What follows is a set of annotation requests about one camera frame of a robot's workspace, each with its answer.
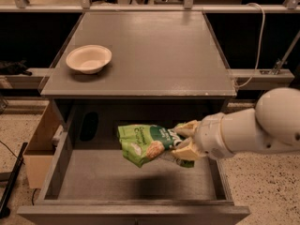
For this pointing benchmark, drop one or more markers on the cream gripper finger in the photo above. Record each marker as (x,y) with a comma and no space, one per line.
(187,150)
(186,129)

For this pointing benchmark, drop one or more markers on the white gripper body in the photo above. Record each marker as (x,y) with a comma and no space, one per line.
(210,137)

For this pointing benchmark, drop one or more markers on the green rice chip bag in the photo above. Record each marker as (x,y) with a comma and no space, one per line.
(144,143)

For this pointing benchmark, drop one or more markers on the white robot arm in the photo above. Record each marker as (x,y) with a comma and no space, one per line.
(271,127)

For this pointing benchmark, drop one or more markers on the grey cabinet with counter top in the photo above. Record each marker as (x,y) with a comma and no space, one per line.
(165,68)

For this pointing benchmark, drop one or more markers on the open grey top drawer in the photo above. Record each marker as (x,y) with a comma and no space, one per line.
(94,185)

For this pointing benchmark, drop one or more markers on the metal diagonal strut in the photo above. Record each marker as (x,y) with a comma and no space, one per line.
(280,62)

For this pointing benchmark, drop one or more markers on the white paper bowl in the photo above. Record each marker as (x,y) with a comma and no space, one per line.
(89,59)

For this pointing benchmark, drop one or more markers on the cardboard box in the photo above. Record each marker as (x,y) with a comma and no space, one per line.
(38,154)

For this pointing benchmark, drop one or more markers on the black object on ledge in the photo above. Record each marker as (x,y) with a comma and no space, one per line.
(14,68)

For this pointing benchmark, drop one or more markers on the black pole on floor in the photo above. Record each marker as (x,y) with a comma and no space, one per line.
(10,179)

